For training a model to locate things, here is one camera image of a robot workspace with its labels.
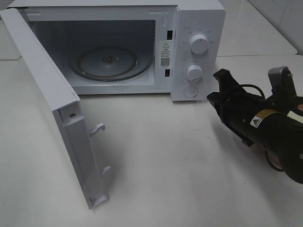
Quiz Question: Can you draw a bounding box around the pink round plate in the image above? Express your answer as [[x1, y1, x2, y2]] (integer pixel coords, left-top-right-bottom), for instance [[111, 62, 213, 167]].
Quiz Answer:
[[255, 144, 284, 172]]

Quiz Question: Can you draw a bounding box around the white lower microwave knob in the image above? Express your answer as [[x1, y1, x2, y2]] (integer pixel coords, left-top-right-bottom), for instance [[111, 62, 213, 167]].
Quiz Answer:
[[187, 64, 204, 81]]

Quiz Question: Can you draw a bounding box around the toast sandwich with lettuce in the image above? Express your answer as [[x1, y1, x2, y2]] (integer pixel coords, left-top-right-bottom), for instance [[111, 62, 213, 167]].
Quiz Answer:
[[287, 104, 303, 123]]

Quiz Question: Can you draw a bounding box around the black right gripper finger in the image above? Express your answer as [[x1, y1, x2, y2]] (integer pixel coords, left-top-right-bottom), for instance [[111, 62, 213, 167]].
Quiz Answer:
[[206, 92, 224, 116], [213, 69, 246, 95]]

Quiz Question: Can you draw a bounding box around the warning label with QR code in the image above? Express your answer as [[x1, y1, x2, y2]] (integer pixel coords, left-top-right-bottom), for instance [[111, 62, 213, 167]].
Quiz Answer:
[[159, 40, 173, 68]]

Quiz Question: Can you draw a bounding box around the white microwave door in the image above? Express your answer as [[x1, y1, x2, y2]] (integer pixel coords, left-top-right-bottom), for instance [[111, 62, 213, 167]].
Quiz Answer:
[[0, 8, 111, 209]]

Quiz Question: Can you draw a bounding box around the white microwave oven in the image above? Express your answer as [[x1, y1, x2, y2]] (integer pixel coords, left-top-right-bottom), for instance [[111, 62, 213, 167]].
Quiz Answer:
[[6, 0, 226, 101]]

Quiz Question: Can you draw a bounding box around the white microwave knob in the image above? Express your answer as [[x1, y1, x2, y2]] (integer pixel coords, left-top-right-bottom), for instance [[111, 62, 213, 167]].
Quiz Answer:
[[190, 34, 209, 54], [187, 64, 204, 81]]

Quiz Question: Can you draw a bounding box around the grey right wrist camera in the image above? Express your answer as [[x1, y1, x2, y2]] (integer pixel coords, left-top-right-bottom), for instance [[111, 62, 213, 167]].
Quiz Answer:
[[268, 66, 297, 98]]

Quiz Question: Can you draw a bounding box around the white upper microwave knob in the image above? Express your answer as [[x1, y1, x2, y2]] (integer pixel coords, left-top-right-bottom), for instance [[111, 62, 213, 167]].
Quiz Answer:
[[190, 34, 209, 54]]

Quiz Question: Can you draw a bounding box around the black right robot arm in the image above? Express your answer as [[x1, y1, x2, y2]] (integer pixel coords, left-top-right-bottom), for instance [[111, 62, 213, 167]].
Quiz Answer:
[[206, 66, 303, 183]]

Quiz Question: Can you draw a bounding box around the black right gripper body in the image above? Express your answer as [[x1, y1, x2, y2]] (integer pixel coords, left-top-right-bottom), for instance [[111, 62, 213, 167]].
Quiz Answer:
[[216, 91, 267, 146]]

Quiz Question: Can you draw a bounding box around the round white door button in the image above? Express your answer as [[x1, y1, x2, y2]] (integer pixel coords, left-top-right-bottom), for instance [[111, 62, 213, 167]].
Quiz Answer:
[[183, 87, 198, 98]]

